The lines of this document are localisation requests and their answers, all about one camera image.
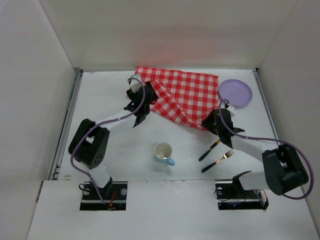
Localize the red white checkered cloth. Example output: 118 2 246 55
135 66 219 130

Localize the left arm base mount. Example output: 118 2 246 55
78 181 128 211

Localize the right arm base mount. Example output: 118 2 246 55
214 181 269 211

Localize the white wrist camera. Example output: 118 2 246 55
128 78 142 93
224 103 236 117

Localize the white mug blue outside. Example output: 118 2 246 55
154 142 176 167

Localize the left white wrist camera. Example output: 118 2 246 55
128 78 142 93

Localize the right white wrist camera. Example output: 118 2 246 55
224 103 236 117

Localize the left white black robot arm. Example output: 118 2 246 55
68 75 158 199

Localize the lilac round plate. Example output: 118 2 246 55
218 79 253 108

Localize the gold fork dark handle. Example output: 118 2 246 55
201 150 234 173

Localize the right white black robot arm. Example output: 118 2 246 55
201 108 309 196

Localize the gold knife dark handle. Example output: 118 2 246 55
198 139 220 162

